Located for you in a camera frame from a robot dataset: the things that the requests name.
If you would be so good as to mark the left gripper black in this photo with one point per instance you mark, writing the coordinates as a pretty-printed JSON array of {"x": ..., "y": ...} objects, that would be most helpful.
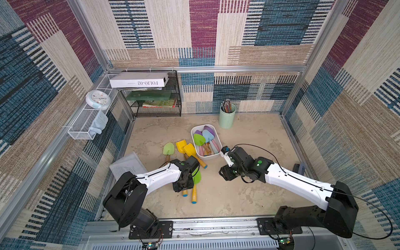
[{"x": 177, "y": 188}]

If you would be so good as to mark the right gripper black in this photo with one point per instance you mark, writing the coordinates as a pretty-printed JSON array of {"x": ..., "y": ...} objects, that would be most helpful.
[{"x": 227, "y": 172}]

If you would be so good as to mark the pale green trowel wooden handle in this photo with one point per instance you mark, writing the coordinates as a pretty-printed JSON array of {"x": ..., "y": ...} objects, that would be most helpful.
[{"x": 168, "y": 151}]

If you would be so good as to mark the green trowel yellow handle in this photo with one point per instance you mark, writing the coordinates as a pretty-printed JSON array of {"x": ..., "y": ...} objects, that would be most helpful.
[{"x": 196, "y": 179}]

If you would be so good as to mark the light blue trowel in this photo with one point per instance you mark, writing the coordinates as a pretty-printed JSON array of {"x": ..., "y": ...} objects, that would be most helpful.
[{"x": 207, "y": 136}]

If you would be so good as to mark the white plastic storage box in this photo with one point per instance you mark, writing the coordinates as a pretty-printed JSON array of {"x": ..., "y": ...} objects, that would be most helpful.
[{"x": 218, "y": 142}]

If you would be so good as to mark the purple trowel pink handle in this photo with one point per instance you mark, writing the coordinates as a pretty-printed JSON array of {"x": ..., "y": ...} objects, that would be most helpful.
[
  {"x": 200, "y": 149},
  {"x": 208, "y": 128}
]

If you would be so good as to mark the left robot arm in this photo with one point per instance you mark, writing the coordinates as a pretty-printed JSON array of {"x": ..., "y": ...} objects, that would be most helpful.
[{"x": 124, "y": 201}]

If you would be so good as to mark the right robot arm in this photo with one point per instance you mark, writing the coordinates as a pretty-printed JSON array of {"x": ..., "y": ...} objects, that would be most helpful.
[{"x": 333, "y": 206}]

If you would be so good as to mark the white folio box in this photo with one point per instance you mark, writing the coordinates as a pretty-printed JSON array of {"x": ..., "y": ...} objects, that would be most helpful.
[{"x": 136, "y": 79}]

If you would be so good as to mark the mint green pencil cup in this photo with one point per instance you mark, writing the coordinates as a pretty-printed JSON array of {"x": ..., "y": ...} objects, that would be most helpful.
[{"x": 226, "y": 119}]

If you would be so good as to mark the grey hole punch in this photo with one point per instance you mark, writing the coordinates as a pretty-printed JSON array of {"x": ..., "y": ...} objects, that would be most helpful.
[{"x": 299, "y": 168}]

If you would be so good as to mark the open white book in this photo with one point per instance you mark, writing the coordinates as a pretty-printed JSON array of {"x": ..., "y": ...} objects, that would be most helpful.
[{"x": 130, "y": 163}]

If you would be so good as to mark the coloured pencils bundle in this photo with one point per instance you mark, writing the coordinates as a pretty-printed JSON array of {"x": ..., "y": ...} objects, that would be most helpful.
[{"x": 226, "y": 106}]

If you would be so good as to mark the colourful book on shelf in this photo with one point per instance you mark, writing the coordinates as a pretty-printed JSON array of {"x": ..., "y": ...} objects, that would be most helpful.
[{"x": 160, "y": 104}]

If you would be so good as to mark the green book on shelf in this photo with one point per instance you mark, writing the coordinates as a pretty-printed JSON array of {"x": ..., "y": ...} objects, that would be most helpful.
[{"x": 149, "y": 96}]

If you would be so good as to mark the light blue cloth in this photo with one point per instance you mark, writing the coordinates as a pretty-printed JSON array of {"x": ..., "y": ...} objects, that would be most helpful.
[{"x": 98, "y": 125}]

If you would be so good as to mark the white round clock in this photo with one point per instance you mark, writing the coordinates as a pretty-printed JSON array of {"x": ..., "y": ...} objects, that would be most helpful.
[{"x": 98, "y": 100}]

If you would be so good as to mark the yellow scoop brown wooden handle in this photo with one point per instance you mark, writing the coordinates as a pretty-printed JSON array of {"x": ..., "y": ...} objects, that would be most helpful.
[{"x": 180, "y": 146}]

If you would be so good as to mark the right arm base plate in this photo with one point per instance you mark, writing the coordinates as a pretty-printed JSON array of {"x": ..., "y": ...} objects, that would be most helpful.
[{"x": 267, "y": 225}]

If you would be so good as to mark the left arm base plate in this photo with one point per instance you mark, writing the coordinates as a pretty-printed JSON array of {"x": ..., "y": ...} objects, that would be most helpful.
[{"x": 159, "y": 230}]

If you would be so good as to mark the white wire basket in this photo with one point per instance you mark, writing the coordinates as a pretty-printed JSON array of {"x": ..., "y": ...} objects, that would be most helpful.
[{"x": 79, "y": 129}]

